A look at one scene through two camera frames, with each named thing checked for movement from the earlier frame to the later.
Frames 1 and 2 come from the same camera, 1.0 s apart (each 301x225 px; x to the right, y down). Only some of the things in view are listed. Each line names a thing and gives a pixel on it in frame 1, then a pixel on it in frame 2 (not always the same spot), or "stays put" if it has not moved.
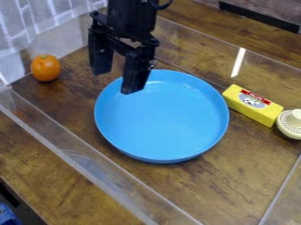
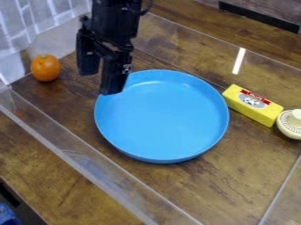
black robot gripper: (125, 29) -> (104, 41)
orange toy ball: (44, 67) stays put
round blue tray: (167, 123) stays put
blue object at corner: (7, 216) stays put
